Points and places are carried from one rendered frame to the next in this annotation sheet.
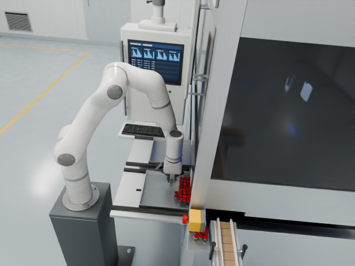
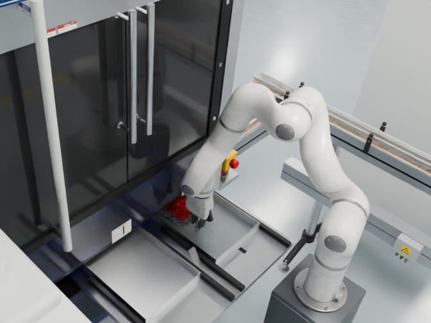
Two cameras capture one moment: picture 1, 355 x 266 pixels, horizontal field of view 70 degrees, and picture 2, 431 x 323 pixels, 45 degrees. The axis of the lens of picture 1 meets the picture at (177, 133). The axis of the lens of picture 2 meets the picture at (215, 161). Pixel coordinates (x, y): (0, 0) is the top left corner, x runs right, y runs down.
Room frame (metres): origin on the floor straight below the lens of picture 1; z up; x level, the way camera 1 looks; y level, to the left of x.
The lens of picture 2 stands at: (2.10, 0.85, 2.37)
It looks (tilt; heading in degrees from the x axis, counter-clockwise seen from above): 40 degrees down; 216
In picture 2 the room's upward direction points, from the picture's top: 7 degrees clockwise
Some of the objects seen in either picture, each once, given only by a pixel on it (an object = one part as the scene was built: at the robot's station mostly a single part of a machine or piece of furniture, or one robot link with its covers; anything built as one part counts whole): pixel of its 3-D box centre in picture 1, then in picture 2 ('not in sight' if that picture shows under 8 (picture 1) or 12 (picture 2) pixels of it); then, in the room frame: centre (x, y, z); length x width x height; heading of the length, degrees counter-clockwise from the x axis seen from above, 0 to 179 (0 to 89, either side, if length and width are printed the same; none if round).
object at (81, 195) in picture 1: (78, 185); (326, 273); (0.90, 0.49, 0.95); 0.19 x 0.19 x 0.18
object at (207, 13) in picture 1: (202, 55); (57, 140); (1.50, -0.11, 1.50); 0.47 x 0.01 x 0.59; 0
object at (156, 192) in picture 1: (173, 190); (204, 219); (0.97, 0.00, 0.90); 0.34 x 0.26 x 0.04; 90
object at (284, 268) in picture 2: not in sight; (306, 240); (0.01, 0.06, 0.07); 0.50 x 0.08 x 0.14; 0
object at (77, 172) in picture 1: (73, 150); (338, 238); (0.93, 0.50, 1.16); 0.19 x 0.12 x 0.24; 14
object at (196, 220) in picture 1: (196, 220); (225, 158); (0.72, -0.12, 0.99); 0.08 x 0.07 x 0.07; 90
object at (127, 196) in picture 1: (163, 172); (186, 258); (1.14, 0.07, 0.87); 0.70 x 0.48 x 0.02; 0
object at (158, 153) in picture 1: (176, 152); (139, 268); (1.31, 0.00, 0.90); 0.34 x 0.26 x 0.04; 90
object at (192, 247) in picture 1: (201, 239); (217, 174); (0.70, -0.16, 0.87); 0.14 x 0.13 x 0.02; 90
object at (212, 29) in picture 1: (205, 87); (178, 81); (1.05, -0.11, 1.50); 0.43 x 0.01 x 0.59; 0
